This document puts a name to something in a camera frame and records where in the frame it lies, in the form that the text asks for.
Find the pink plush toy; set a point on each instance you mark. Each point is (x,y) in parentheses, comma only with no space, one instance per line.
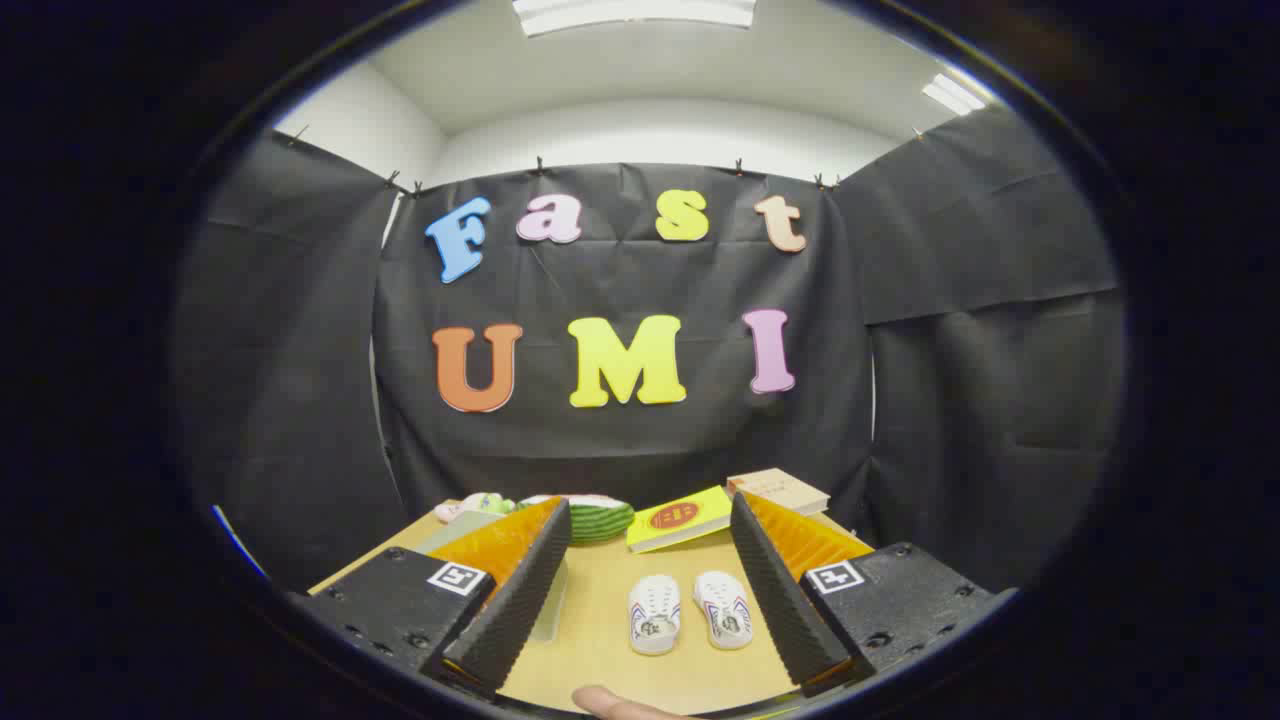
(470,505)

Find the tan book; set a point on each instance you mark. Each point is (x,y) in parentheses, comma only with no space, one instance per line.
(780,488)

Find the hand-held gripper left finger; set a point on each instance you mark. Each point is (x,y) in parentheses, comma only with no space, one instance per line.
(520,600)

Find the long ceiling light panel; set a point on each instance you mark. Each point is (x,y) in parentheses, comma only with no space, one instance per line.
(630,12)

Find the watermelon slice plush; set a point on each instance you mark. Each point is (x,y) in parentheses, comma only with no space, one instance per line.
(600,522)

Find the yellow book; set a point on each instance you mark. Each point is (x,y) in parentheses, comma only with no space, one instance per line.
(680,520)

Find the white canvas shoe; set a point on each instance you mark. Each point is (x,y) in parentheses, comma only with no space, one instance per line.
(722,608)
(654,612)

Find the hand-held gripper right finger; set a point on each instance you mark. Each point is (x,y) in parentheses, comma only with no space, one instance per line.
(785,600)

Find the black backdrop cloth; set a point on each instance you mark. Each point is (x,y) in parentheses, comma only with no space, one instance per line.
(650,440)

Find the small ceiling light panel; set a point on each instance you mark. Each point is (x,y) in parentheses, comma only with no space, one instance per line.
(952,93)

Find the beige fabric storage box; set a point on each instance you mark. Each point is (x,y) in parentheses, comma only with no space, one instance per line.
(458,530)

